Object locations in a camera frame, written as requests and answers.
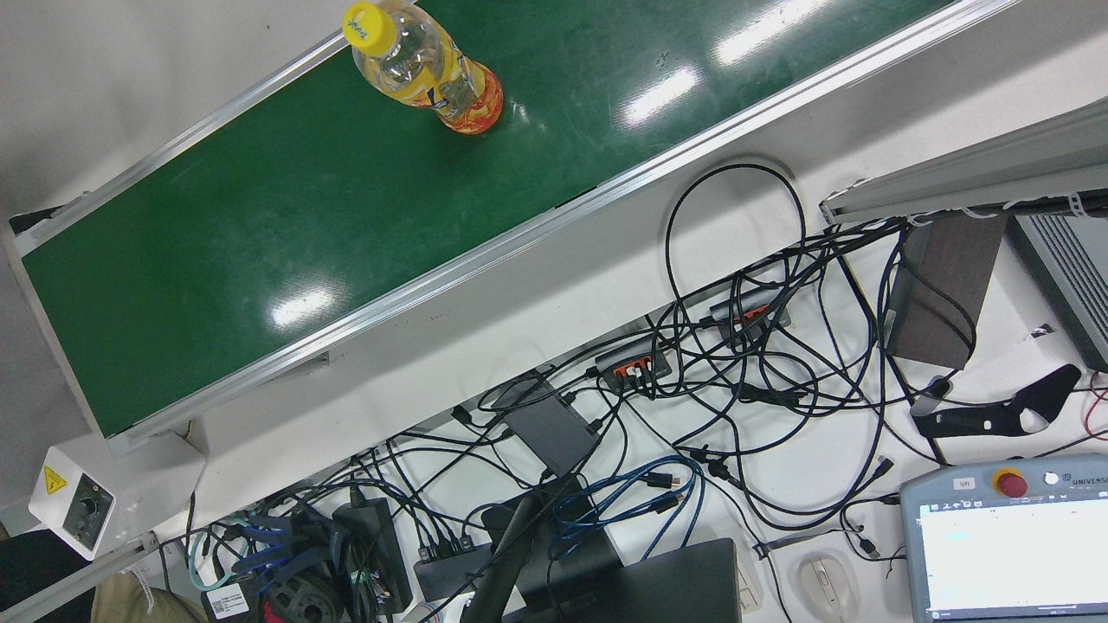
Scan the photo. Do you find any orange drink bottle yellow cap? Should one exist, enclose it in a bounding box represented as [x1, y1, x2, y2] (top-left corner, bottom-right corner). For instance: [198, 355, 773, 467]
[342, 0, 505, 136]

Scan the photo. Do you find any black orange usb hub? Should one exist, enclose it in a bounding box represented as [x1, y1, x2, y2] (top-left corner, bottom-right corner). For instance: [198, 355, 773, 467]
[595, 336, 674, 392]
[710, 290, 791, 347]

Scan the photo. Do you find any dark gray flat box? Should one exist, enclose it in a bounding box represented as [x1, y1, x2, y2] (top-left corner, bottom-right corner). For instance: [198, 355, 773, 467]
[502, 378, 601, 477]

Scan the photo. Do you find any green conveyor belt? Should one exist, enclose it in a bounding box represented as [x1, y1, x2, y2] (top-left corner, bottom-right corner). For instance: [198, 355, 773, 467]
[4, 0, 1022, 455]

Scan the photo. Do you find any black multiport hub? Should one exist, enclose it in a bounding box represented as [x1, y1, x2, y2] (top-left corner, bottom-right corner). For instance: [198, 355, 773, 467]
[414, 536, 494, 602]

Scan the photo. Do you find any black flat screen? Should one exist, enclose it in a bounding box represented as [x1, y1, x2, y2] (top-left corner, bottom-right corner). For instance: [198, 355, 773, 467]
[506, 538, 744, 623]

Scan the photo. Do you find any black power adapter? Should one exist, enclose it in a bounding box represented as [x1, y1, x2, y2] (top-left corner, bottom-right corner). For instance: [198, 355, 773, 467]
[333, 498, 415, 613]

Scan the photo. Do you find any dark brown wooden box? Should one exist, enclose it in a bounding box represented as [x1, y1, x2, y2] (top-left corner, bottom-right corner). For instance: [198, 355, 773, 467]
[885, 212, 1009, 371]

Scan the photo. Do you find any white computer mouse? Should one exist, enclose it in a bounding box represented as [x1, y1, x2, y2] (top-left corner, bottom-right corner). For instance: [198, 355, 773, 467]
[796, 556, 858, 620]

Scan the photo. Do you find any aluminium profile beam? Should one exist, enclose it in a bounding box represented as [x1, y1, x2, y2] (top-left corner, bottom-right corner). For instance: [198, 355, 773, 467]
[820, 100, 1108, 228]

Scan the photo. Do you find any white conveyor control box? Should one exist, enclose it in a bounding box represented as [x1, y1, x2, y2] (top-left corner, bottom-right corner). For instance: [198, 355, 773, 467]
[29, 430, 207, 562]

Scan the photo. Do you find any gray teach pendant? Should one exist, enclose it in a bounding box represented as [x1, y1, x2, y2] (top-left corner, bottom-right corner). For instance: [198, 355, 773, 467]
[900, 454, 1108, 623]

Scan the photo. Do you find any gray finned device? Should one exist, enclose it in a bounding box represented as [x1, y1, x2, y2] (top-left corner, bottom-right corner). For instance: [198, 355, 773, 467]
[1008, 212, 1108, 373]

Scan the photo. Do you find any blue cable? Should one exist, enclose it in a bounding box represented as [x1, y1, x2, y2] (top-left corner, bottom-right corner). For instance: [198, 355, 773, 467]
[551, 456, 706, 563]

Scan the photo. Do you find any long black looped cable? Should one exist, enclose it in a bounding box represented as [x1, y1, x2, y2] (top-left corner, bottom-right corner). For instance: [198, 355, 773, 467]
[665, 163, 808, 347]

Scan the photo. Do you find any black metal bracket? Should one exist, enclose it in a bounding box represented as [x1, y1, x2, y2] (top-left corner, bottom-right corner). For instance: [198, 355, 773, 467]
[911, 363, 1083, 440]

